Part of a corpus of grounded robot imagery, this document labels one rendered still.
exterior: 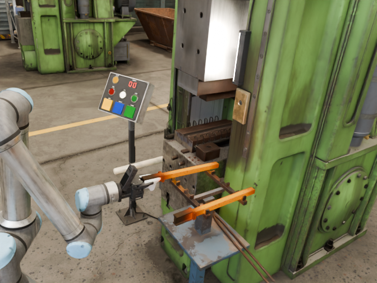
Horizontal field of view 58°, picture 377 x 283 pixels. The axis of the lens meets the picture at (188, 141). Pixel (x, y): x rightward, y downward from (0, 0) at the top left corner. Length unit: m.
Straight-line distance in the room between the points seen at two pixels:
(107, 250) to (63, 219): 1.34
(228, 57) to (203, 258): 1.02
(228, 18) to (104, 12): 5.10
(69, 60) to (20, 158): 5.47
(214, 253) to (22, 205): 0.87
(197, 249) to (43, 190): 0.77
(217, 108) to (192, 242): 1.02
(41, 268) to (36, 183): 1.41
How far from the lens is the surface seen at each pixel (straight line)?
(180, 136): 2.07
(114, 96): 2.39
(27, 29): 6.76
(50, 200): 1.33
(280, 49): 1.59
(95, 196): 1.45
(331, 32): 1.89
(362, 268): 2.98
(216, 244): 1.72
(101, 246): 2.71
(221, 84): 1.94
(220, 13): 1.76
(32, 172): 1.29
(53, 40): 6.65
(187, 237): 1.73
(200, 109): 2.26
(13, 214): 1.60
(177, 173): 1.61
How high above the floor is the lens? 1.89
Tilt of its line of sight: 27 degrees down
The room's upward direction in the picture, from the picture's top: 5 degrees clockwise
